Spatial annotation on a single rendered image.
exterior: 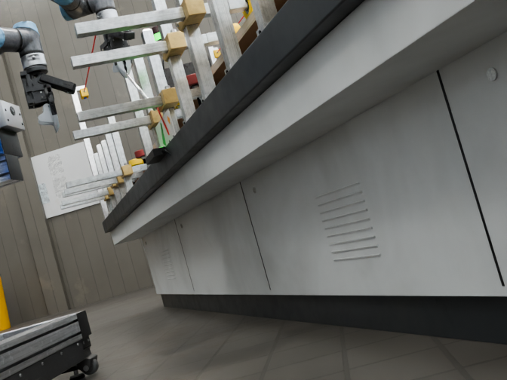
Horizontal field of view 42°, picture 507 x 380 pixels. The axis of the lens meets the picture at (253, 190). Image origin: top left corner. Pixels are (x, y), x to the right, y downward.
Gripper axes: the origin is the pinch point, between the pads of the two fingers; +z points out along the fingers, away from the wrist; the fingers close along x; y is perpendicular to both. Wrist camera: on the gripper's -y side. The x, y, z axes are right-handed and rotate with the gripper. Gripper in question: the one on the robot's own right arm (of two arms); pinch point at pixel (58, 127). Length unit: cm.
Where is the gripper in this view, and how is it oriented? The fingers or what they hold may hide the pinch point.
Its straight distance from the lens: 221.6
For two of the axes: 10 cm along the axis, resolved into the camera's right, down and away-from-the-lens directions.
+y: -9.1, 2.4, -3.3
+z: 2.7, 9.6, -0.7
